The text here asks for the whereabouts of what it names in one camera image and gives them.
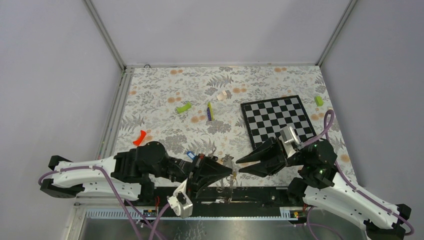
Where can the blue key tag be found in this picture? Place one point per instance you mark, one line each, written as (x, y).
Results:
(191, 155)

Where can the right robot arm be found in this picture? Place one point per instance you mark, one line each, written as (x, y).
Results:
(321, 184)

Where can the black white chessboard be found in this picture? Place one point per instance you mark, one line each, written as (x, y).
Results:
(265, 118)

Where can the small green block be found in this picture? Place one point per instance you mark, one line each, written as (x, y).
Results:
(318, 101)

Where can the large silver keyring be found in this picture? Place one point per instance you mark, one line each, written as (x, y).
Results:
(227, 179)

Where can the floral table mat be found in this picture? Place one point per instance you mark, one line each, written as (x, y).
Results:
(155, 93)

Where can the cream toy block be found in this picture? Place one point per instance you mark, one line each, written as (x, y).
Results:
(222, 96)

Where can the red curved block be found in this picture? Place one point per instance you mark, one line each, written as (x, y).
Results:
(140, 138)

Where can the green curved block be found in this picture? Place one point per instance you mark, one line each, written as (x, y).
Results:
(183, 108)

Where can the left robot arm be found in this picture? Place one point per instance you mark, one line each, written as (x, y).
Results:
(128, 174)

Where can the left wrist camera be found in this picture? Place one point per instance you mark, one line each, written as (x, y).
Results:
(179, 201)

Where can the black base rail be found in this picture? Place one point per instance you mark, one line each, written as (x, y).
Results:
(239, 202)

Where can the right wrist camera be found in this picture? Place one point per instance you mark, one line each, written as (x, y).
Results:
(289, 141)

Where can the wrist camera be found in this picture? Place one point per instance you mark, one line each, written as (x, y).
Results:
(289, 141)
(179, 201)

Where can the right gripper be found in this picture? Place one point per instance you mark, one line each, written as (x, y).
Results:
(272, 152)

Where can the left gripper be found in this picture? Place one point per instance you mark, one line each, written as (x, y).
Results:
(203, 171)

